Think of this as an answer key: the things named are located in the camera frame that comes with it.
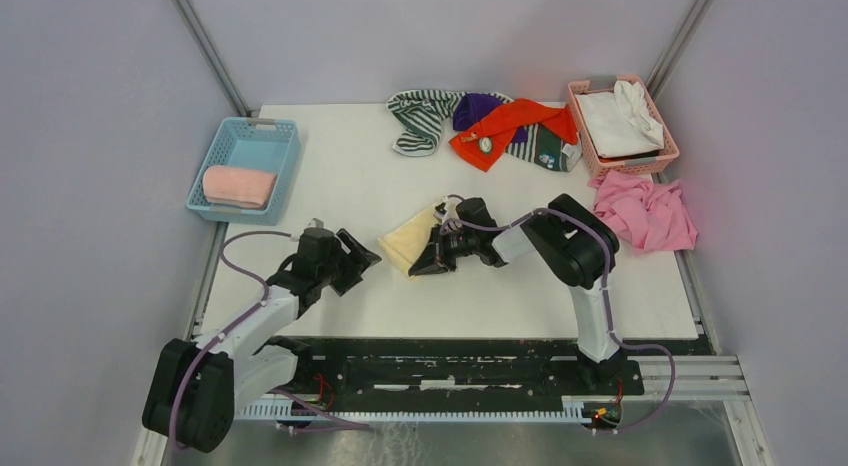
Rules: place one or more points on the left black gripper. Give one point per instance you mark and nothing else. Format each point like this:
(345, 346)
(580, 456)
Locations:
(360, 255)

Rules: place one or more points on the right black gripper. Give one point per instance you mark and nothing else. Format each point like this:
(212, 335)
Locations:
(429, 262)

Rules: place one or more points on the yellow towel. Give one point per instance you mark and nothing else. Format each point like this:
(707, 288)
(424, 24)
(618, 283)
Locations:
(405, 244)

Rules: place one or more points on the light pink towel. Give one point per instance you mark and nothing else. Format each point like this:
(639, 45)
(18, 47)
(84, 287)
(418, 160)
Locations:
(236, 186)

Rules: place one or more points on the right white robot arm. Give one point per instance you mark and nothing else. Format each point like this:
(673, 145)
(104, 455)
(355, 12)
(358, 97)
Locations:
(576, 246)

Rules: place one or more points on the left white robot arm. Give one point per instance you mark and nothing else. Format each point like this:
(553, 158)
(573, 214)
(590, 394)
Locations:
(200, 385)

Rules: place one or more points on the orange towel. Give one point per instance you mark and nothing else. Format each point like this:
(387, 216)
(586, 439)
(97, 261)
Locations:
(485, 142)

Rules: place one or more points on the green white striped towel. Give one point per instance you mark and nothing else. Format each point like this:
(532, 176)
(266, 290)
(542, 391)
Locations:
(422, 113)

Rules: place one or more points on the blue plastic basket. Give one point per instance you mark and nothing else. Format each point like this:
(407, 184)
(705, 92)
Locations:
(267, 145)

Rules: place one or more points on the purple towel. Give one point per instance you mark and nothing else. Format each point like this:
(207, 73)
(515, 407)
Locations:
(474, 106)

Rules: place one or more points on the dark green striped towel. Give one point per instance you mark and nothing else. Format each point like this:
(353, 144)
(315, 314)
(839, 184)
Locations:
(543, 148)

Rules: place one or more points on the bright pink cloth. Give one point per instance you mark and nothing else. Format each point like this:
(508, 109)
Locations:
(650, 217)

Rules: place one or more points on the white cloth in basket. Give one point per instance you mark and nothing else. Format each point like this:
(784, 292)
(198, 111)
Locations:
(619, 122)

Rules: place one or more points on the pink plastic basket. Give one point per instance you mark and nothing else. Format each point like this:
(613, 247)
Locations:
(648, 163)

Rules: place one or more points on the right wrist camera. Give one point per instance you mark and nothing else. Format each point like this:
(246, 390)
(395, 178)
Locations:
(445, 212)

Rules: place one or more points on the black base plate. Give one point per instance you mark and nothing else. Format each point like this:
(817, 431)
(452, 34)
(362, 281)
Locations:
(477, 377)

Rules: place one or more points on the white cable duct rail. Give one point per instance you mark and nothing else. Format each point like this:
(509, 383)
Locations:
(280, 408)

